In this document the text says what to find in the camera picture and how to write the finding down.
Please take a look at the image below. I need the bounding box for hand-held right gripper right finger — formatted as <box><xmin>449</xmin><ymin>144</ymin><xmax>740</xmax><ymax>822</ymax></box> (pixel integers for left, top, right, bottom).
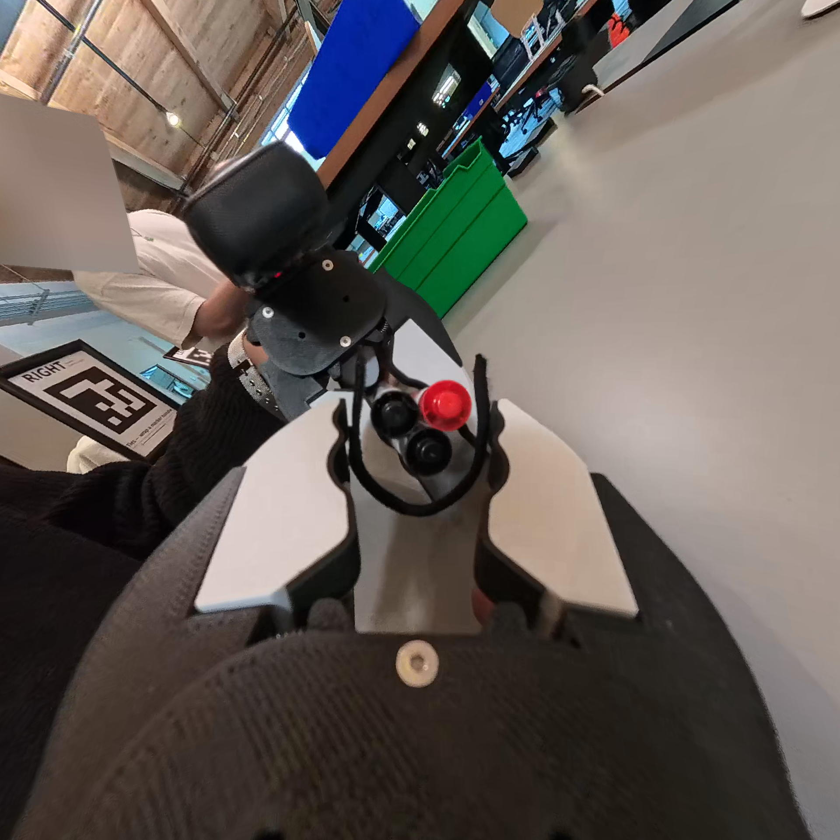
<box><xmin>472</xmin><ymin>397</ymin><xmax>640</xmax><ymax>642</ymax></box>

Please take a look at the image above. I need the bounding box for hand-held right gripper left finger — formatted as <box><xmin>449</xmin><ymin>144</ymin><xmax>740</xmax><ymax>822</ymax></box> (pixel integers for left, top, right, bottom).
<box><xmin>193</xmin><ymin>395</ymin><xmax>362</xmax><ymax>614</ymax></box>

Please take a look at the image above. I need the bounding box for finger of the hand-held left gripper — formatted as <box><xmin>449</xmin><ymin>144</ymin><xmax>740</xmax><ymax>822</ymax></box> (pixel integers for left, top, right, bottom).
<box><xmin>354</xmin><ymin>390</ymin><xmax>462</xmax><ymax>508</ymax></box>
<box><xmin>388</xmin><ymin>318</ymin><xmax>473</xmax><ymax>395</ymax></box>

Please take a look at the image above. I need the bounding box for black dry erase marker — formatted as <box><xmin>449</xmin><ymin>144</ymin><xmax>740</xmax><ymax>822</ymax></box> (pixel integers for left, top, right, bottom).
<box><xmin>371</xmin><ymin>387</ymin><xmax>421</xmax><ymax>437</ymax></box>
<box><xmin>406</xmin><ymin>427</ymin><xmax>454</xmax><ymax>476</ymax></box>

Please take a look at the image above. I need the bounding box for red dry erase marker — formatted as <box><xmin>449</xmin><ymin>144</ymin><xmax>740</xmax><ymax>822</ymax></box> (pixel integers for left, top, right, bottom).
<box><xmin>419</xmin><ymin>379</ymin><xmax>472</xmax><ymax>433</ymax></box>

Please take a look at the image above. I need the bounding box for black velcro strap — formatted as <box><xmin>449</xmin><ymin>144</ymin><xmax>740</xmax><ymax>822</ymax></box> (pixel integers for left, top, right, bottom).
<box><xmin>346</xmin><ymin>354</ymin><xmax>493</xmax><ymax>518</ymax></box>

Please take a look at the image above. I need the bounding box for person's left forearm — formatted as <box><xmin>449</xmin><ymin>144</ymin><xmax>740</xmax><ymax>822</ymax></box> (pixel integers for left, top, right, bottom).
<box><xmin>0</xmin><ymin>354</ymin><xmax>290</xmax><ymax>565</ymax></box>

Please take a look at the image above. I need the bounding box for green plastic bin stack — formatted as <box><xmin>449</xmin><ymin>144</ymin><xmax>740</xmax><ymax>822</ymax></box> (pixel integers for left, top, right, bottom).
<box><xmin>366</xmin><ymin>136</ymin><xmax>530</xmax><ymax>320</ymax></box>

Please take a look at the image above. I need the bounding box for framed black-white tag sign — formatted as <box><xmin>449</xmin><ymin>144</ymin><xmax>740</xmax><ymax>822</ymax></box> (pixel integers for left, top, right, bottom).
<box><xmin>0</xmin><ymin>339</ymin><xmax>182</xmax><ymax>464</ymax></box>

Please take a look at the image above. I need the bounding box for blue board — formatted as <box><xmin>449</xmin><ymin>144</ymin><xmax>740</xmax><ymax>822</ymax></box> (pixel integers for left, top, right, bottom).
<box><xmin>287</xmin><ymin>0</ymin><xmax>422</xmax><ymax>161</ymax></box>

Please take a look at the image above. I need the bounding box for grey mesh wrist strap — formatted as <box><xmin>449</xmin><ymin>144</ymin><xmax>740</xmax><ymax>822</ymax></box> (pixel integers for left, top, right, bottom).
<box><xmin>226</xmin><ymin>331</ymin><xmax>290</xmax><ymax>422</ymax></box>

